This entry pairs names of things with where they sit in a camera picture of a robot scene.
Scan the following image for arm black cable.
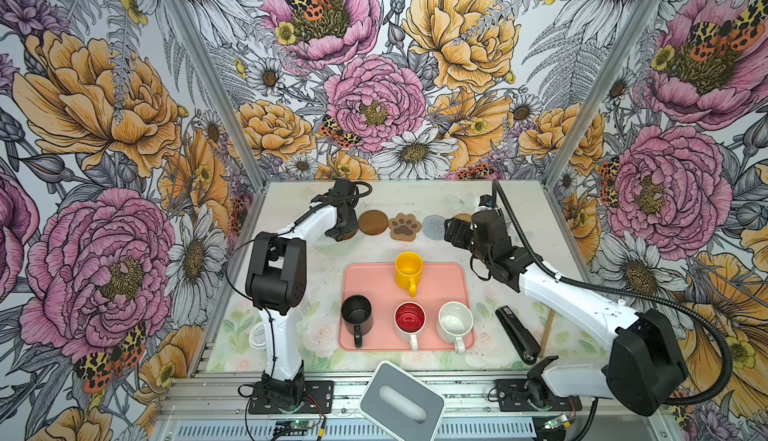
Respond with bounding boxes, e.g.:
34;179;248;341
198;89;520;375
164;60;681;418
491;179;734;441
224;181;374;441

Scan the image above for black mug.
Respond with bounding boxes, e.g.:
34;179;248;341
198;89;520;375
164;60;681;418
341;295;374;349

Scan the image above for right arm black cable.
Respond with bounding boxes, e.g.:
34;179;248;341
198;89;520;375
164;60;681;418
491;179;734;441

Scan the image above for white lidded jar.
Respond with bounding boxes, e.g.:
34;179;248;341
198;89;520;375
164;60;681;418
248;322;267;350

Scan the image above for black stapler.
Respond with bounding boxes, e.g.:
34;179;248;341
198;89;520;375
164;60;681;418
495;306;541;365

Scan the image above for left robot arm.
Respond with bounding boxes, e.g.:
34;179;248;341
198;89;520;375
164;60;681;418
244;179;373;411

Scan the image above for brown paw print coaster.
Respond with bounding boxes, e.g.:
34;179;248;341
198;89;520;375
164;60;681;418
388;213;422;242

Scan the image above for wooden mallet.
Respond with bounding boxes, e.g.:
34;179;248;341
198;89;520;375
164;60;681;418
539;310;556;359

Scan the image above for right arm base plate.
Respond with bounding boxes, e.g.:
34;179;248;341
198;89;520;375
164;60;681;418
486;378;582;412

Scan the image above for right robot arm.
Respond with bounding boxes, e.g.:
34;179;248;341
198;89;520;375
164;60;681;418
444;208;688;417

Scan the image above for pink plastic tray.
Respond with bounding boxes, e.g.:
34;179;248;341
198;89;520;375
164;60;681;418
339;263;474;353

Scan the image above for yellow mug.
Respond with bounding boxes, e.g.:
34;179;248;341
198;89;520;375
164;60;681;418
394;252;424;298

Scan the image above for grey woven round coaster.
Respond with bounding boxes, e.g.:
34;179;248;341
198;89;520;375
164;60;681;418
421;215;446;241

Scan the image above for white mug front right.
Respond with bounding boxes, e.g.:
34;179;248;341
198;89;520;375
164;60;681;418
437;301;474;354

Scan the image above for matte brown round coaster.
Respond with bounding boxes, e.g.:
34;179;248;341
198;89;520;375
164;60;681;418
358;210;389;236

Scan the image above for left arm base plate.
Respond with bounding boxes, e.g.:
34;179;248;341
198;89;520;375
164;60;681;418
246;379;335;415

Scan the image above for green circuit board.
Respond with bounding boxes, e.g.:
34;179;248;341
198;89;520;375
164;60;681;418
271;420;322;440

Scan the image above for tan rattan round coaster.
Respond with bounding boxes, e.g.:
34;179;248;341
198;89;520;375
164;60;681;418
454;213;472;223

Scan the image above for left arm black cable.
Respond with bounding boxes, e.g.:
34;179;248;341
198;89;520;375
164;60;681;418
224;181;374;441

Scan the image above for red inside white mug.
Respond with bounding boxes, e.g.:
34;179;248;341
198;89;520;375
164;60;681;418
393;302;427;351

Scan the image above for grey tissue box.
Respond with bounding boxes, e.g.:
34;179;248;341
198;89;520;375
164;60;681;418
359;361;446;441

